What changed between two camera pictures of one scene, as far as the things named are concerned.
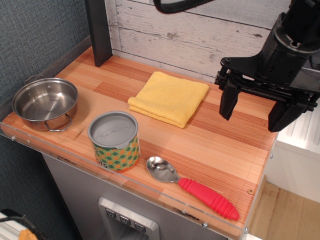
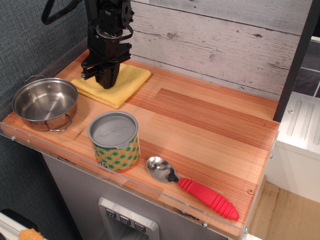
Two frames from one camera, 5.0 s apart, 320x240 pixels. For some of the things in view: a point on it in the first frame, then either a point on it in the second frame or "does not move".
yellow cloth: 172,100 → 129,80
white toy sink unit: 294,164 does not move
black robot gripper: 273,73 → 105,51
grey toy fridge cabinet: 98,208 does not move
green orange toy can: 114,137 does not move
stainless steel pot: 44,103 does not move
